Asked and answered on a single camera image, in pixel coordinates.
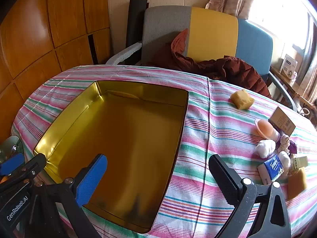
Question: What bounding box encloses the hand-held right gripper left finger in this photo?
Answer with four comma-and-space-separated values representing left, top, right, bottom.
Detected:
46, 154, 108, 238

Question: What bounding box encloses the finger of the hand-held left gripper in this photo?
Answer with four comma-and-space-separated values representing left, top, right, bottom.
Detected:
0, 152, 25, 176
0, 153, 47, 194

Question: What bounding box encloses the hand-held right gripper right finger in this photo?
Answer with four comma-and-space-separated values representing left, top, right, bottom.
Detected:
208, 154, 291, 238

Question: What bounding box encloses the maroon gold-lined tin box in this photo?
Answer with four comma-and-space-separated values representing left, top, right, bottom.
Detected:
33, 81, 189, 234

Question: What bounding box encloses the green white carton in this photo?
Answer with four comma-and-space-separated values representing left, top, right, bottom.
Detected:
290, 155, 309, 171

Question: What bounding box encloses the chunky yellow sponge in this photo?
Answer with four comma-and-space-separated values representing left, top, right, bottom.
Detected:
230, 89, 255, 110

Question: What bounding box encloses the small cardboard box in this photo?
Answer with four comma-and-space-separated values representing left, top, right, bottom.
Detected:
269, 107, 296, 137

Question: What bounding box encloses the blue white tissue packet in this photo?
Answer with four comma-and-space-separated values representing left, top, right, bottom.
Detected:
257, 155, 284, 186

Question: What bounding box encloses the striped tablecloth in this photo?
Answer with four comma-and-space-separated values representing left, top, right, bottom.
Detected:
11, 64, 317, 238

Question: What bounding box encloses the beige cloth bundle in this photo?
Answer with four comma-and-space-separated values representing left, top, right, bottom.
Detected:
277, 134, 290, 153

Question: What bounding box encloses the flat yellow sponge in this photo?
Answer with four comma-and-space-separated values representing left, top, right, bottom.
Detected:
287, 167, 308, 201

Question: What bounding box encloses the maroon padded jacket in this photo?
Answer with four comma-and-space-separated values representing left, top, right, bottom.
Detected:
142, 28, 271, 98

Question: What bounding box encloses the wooden side table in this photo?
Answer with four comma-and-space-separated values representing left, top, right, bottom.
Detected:
270, 64, 317, 109

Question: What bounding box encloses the white printed carton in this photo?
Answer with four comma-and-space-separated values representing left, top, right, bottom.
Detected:
280, 54, 298, 76

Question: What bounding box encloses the wooden wardrobe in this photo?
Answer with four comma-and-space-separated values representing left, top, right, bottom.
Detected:
0, 0, 112, 139

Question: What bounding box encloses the grey yellow blue armchair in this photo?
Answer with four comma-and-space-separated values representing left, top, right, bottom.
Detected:
106, 6, 298, 112

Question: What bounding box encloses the striped grey curtain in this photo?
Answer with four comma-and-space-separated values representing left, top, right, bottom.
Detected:
297, 12, 317, 85

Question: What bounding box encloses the black rolled mat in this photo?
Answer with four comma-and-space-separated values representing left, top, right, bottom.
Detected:
126, 0, 149, 52

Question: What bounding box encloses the window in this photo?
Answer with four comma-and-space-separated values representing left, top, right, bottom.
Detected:
248, 0, 312, 42

